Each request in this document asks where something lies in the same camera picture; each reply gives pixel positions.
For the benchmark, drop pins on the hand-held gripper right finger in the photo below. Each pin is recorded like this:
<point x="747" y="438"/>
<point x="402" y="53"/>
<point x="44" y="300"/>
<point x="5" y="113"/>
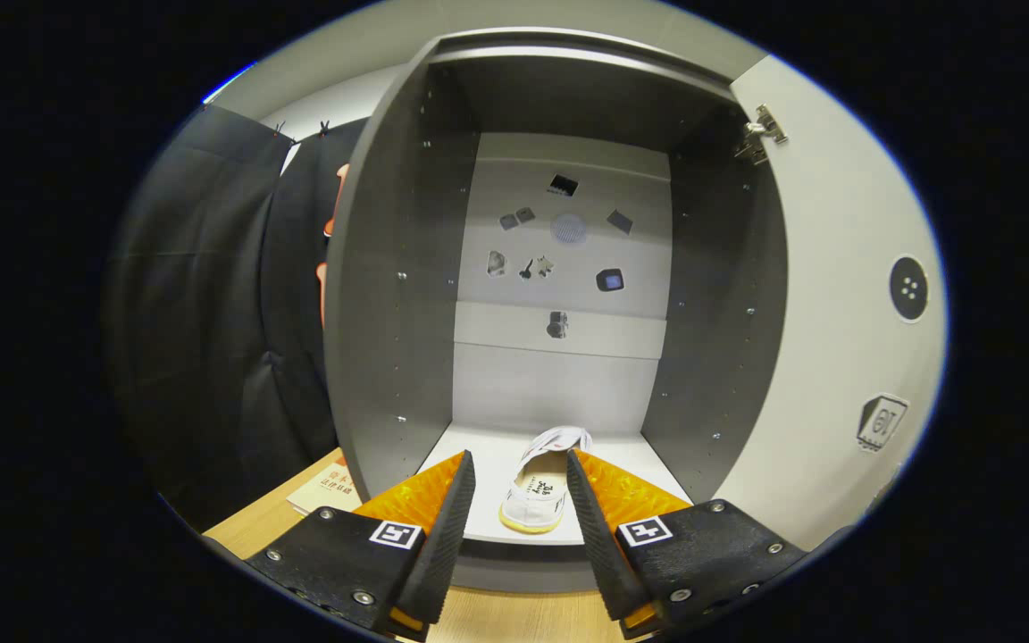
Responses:
<point x="599" y="554"/>

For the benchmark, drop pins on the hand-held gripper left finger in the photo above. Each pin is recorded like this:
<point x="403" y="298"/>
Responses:
<point x="447" y="554"/>

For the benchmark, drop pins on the small white shoe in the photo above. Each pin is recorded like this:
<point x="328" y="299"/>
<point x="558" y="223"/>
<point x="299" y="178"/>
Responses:
<point x="537" y="500"/>

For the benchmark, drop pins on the dark grey shoe cabinet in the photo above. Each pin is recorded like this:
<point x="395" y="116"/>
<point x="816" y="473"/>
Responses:
<point x="389" y="313"/>

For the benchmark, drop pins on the white cabinet shelf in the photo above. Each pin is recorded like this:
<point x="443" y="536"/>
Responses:
<point x="644" y="451"/>

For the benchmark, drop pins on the metal door hinge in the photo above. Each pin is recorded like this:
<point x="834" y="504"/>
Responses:
<point x="765" y="129"/>

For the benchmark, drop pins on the beige cover book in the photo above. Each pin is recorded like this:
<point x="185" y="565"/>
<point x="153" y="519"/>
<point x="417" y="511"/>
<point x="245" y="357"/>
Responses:
<point x="327" y="491"/>

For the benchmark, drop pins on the black backdrop cloth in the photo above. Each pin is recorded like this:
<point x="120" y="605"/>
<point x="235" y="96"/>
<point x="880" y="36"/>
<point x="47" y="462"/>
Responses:
<point x="193" y="313"/>

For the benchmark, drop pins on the long ceiling light strip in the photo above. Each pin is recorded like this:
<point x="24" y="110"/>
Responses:
<point x="230" y="82"/>

